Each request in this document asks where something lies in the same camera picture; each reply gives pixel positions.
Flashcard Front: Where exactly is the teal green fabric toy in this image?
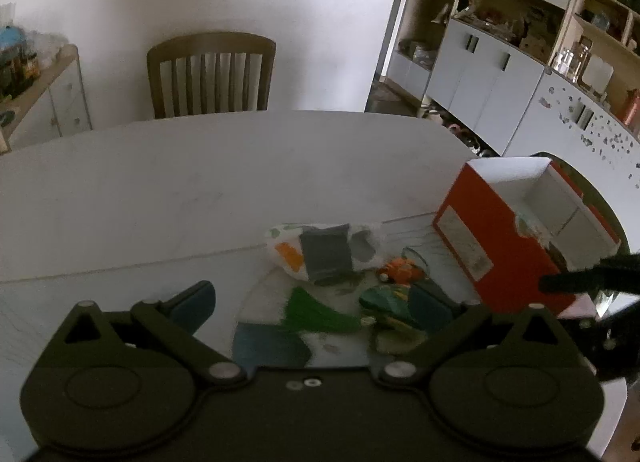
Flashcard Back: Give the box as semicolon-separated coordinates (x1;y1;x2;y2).
359;284;411;319

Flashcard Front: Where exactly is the orange toy figure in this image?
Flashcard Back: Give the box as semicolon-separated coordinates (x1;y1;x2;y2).
376;257;426;285

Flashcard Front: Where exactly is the red white cardboard box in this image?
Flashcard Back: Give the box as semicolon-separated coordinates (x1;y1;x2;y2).
434;157;628;315

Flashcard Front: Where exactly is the white patchwork cloth bag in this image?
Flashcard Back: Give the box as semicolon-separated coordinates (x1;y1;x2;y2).
265;223;385;283

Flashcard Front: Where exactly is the copper bottle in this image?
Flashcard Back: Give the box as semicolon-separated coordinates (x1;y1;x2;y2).
618;88;640;131

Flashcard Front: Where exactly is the white curved sticker cabinet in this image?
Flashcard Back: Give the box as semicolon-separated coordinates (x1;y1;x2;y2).
504;70;640;252

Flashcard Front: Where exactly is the glass jar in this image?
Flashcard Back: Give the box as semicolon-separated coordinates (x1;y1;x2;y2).
551;48;574;77

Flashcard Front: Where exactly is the white drawer sideboard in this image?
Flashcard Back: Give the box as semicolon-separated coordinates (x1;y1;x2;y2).
1;44;93;154

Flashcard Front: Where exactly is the dark wooden chair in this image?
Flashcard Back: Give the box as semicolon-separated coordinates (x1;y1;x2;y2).
146;32;277;119

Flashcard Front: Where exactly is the light blue cabinet unit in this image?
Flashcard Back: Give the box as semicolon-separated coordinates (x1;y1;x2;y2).
380;0;574;154

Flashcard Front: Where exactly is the blue globe toy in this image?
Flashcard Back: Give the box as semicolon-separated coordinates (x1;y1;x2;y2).
0;26;25;52

